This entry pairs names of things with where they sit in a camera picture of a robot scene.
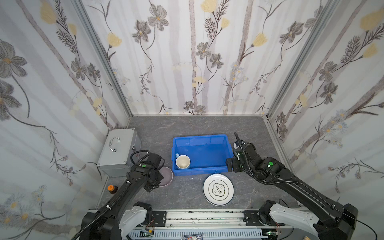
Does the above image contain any purple bowl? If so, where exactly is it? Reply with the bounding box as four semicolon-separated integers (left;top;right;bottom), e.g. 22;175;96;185
159;167;174;187

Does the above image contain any cream mug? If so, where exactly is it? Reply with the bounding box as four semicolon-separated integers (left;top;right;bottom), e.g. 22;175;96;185
175;154;191;170

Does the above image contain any white plate with green rim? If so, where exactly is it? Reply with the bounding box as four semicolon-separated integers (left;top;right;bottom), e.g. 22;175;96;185
203;174;235;207

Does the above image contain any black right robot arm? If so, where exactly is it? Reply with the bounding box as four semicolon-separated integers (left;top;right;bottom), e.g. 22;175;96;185
226;140;358;240

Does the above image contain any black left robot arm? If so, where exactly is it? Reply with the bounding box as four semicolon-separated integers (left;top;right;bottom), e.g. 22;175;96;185
72;151;165;240

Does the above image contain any blue plastic bin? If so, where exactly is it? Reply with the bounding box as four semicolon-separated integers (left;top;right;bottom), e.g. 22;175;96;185
172;135;234;176

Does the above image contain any silver aluminium case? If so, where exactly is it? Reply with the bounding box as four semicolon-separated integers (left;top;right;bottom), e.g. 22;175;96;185
97;129;142;177

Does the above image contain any orange capped brown bottle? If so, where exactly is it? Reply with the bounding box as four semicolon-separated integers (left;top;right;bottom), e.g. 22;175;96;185
107;185;119;195

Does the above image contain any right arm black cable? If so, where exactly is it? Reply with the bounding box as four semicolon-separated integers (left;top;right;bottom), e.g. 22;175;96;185
233;131;379;240

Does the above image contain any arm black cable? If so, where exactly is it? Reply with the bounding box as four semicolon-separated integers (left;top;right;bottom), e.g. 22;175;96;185
70;149;166;240
233;131;379;240

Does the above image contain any aluminium mounting rail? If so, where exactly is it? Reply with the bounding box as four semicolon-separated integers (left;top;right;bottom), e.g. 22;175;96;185
79;208;328;240

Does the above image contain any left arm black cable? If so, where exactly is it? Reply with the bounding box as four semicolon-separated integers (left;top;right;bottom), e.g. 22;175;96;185
70;149;166;240

